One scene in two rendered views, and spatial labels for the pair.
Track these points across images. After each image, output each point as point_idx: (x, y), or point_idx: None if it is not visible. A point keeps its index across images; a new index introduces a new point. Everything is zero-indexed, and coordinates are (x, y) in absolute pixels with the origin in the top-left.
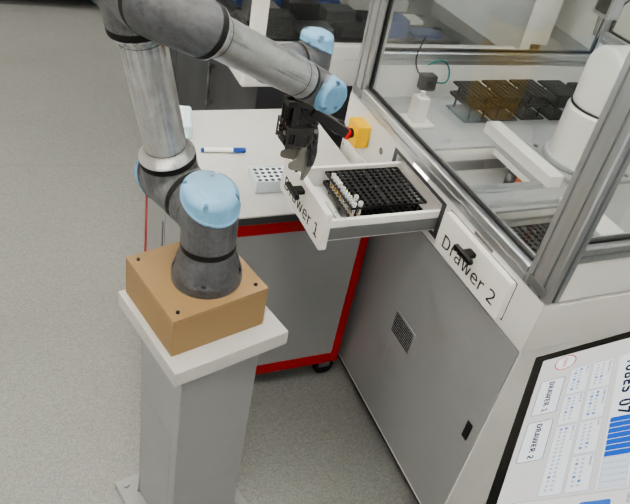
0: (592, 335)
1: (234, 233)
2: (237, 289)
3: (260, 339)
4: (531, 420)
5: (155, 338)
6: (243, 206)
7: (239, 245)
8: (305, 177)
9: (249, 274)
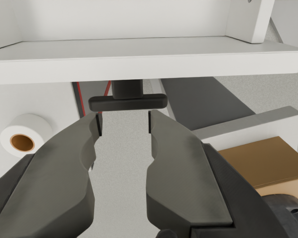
0: None
1: None
2: None
3: (295, 141)
4: None
5: None
6: (46, 105)
7: (83, 89)
8: (95, 68)
9: (287, 187)
